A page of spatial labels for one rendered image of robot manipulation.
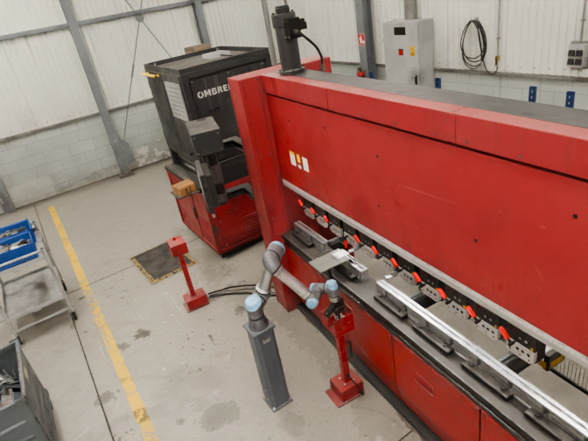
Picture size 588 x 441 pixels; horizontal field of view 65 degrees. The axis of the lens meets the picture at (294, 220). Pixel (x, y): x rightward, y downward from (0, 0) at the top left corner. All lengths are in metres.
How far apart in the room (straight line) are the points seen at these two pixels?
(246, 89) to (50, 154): 6.51
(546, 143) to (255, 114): 2.49
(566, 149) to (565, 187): 0.15
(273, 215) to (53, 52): 6.38
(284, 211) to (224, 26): 6.85
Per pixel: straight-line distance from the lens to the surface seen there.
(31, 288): 6.10
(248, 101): 3.82
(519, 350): 2.50
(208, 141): 3.93
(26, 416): 3.97
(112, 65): 9.81
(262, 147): 3.93
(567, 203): 1.96
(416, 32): 7.88
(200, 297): 5.09
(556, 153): 1.90
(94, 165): 9.99
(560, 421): 2.62
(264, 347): 3.46
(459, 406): 2.97
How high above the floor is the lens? 2.92
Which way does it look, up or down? 27 degrees down
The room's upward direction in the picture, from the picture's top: 11 degrees counter-clockwise
